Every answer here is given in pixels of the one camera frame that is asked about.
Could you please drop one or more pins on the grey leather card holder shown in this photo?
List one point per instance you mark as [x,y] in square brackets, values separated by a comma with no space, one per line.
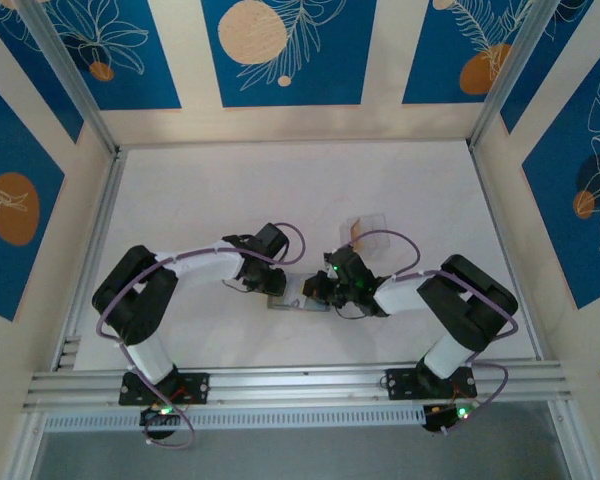
[280,304]

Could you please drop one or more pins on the gold credit card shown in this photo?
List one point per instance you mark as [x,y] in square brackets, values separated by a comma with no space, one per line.
[358,234]

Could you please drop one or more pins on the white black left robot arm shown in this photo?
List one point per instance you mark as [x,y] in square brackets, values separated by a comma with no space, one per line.
[150,357]

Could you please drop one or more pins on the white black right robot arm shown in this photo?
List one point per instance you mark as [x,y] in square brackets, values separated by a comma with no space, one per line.
[445,355]

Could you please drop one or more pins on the black right controller board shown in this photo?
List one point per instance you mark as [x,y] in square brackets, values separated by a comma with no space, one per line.
[437,422]

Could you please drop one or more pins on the black controller board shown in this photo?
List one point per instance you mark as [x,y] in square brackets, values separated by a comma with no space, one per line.
[160,425]
[437,422]

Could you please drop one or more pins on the black left controller board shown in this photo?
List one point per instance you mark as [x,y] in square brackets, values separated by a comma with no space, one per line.
[160,425]

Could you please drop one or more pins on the aluminium front rail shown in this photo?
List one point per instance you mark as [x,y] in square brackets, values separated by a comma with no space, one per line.
[300,387]

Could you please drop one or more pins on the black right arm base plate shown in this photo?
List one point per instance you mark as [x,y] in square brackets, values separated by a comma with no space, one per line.
[400,382]

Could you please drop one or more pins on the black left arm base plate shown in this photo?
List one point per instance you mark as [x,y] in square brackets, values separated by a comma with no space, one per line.
[200,387]

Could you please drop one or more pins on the aluminium side rail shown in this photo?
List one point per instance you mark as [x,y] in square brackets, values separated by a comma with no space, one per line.
[505,250]
[97,240]

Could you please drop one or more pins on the blue floral wall panel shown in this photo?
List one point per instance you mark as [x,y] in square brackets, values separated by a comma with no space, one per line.
[545,65]
[155,75]
[30,65]
[555,200]
[430,50]
[330,60]
[30,150]

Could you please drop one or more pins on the aluminium frame post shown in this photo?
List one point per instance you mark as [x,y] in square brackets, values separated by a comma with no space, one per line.
[70,75]
[505,75]

